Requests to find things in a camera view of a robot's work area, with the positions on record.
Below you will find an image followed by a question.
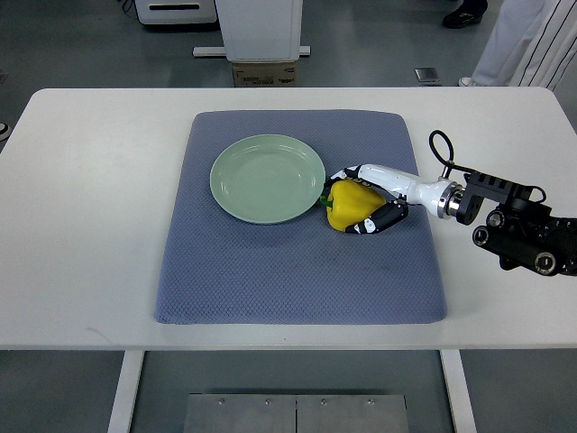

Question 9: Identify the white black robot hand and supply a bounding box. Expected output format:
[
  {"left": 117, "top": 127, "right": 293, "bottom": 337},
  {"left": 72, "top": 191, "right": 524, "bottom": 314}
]
[{"left": 325, "top": 164, "right": 464, "bottom": 235}]

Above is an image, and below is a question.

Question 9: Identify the yellow bell pepper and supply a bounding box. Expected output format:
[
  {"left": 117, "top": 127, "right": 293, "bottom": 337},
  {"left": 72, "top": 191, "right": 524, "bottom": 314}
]
[{"left": 320, "top": 180, "right": 387, "bottom": 232}]

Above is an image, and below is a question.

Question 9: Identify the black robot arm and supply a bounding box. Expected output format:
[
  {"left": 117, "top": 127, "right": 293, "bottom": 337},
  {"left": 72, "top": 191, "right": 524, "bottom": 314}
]
[{"left": 429, "top": 130, "right": 576, "bottom": 276}]

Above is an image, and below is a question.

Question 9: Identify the small grey floor plate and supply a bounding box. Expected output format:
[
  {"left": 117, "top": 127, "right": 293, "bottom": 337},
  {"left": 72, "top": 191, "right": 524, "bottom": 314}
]
[{"left": 414, "top": 68, "right": 441, "bottom": 86}]

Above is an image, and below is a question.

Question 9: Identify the light green plate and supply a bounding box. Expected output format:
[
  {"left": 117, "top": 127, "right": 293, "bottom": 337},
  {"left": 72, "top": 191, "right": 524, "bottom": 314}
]
[{"left": 210, "top": 134, "right": 325, "bottom": 225}]

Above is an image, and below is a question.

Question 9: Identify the person in striped white clothes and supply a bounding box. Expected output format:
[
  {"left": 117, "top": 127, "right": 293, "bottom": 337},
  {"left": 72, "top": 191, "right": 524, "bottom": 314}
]
[{"left": 459, "top": 1, "right": 576, "bottom": 91}]

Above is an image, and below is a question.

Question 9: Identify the black shoe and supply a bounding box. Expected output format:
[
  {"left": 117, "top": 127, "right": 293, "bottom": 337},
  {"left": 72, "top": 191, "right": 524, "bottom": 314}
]
[{"left": 443, "top": 0, "right": 488, "bottom": 29}]

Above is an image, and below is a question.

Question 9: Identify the right white table leg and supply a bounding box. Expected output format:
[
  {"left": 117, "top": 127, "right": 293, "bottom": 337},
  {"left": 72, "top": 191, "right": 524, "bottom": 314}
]
[{"left": 440, "top": 349, "right": 477, "bottom": 433}]

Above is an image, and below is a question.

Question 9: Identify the white table leg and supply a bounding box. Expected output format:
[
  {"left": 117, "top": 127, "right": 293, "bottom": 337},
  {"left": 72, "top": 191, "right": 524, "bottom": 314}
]
[
  {"left": 107, "top": 350, "right": 144, "bottom": 433},
  {"left": 440, "top": 349, "right": 477, "bottom": 433}
]

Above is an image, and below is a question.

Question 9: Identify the cardboard box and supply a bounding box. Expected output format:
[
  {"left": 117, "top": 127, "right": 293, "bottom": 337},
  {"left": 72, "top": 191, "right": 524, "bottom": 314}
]
[{"left": 232, "top": 61, "right": 298, "bottom": 88}]

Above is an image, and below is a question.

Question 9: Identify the blue quilted mat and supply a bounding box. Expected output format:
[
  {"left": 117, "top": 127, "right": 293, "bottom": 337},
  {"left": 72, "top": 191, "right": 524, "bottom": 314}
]
[{"left": 154, "top": 110, "right": 447, "bottom": 325}]

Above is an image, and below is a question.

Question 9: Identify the white machine with slot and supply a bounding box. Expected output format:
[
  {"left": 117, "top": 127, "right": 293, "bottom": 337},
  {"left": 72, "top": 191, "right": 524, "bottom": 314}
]
[{"left": 134, "top": 0, "right": 217, "bottom": 25}]

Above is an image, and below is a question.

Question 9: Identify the left white table leg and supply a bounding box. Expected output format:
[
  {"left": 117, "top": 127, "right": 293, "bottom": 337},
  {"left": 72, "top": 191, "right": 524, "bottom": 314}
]
[{"left": 107, "top": 350, "right": 144, "bottom": 433}]

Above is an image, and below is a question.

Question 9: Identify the white pedestal column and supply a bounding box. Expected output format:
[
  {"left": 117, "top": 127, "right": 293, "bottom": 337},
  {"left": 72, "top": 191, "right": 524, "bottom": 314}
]
[{"left": 192, "top": 0, "right": 311, "bottom": 63}]

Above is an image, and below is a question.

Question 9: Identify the metal base plate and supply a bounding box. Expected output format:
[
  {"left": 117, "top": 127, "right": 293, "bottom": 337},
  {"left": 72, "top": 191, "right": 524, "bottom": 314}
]
[{"left": 184, "top": 394, "right": 409, "bottom": 432}]

